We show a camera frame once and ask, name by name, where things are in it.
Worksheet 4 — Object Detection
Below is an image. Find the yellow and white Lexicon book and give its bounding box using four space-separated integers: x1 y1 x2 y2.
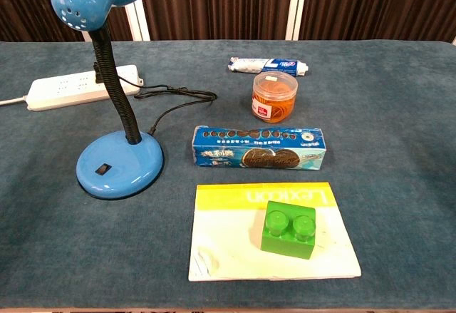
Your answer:
187 182 363 282

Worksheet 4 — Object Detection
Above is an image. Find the white power strip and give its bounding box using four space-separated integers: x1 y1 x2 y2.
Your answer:
26 64 142 112

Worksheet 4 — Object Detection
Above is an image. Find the green toy building block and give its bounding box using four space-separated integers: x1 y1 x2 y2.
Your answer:
260 200 317 261

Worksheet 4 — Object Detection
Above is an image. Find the white power strip cable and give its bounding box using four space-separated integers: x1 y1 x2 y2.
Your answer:
0 95 29 107

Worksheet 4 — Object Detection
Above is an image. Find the blue cookie box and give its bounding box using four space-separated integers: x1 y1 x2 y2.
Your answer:
192 125 328 171

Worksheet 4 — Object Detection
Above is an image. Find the blue gooseneck desk lamp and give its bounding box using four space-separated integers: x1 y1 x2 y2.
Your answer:
50 0 165 200

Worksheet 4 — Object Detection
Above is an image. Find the clear jar of rubber bands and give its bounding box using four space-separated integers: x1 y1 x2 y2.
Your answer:
252 72 299 124

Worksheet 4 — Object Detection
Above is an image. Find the black power cord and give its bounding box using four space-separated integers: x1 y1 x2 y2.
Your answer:
93 62 218 135

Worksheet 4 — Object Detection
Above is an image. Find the white vertical frame post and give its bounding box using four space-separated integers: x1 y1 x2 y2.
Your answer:
124 0 151 42
290 0 310 41

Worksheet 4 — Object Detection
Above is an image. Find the teal tablecloth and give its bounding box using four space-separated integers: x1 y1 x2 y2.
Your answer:
0 39 456 309

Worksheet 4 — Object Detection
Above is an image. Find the brown pleated curtain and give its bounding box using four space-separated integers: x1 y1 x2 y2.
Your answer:
0 0 456 43

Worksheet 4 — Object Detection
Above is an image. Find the white and blue toothpaste tube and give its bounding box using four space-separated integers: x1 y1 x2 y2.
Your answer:
227 56 310 78

